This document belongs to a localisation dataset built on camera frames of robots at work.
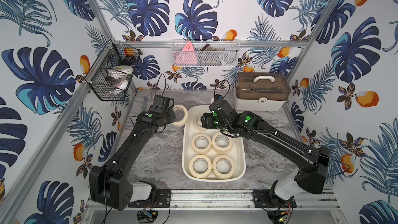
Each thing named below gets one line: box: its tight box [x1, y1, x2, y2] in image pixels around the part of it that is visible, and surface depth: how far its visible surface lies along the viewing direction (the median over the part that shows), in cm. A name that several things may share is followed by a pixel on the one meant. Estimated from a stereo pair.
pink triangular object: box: [173, 40, 198, 65], surface depth 92 cm
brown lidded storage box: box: [233, 72, 292, 112], surface depth 99 cm
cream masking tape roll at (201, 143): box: [191, 133, 212, 154], surface depth 89 cm
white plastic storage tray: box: [181, 104, 247, 183], surface depth 83 cm
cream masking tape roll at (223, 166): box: [211, 154, 236, 179], surface depth 81 cm
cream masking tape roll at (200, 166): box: [188, 154, 212, 179], surface depth 81 cm
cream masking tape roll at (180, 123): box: [172, 104, 189, 128], surface depth 82 cm
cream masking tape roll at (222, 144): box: [211, 132, 233, 155], surface depth 87 cm
